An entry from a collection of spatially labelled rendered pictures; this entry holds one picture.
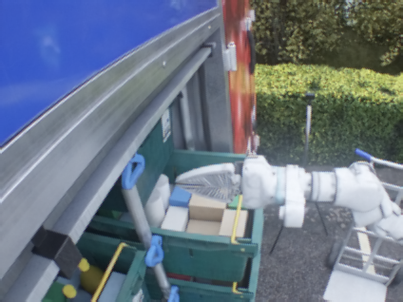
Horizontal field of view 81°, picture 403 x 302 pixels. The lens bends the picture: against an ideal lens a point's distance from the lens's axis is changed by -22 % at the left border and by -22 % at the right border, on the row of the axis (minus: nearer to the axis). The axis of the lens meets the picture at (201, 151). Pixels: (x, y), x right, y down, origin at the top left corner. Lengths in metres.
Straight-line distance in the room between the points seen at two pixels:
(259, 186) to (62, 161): 0.38
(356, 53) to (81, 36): 5.52
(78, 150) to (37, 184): 0.05
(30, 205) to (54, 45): 0.12
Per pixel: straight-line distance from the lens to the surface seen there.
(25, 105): 0.20
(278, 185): 0.52
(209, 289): 0.97
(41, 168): 0.20
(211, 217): 0.97
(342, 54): 5.55
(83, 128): 0.24
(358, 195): 0.55
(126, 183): 0.58
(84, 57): 0.26
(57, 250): 0.26
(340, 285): 2.75
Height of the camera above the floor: 2.28
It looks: 33 degrees down
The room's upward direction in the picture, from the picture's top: 7 degrees counter-clockwise
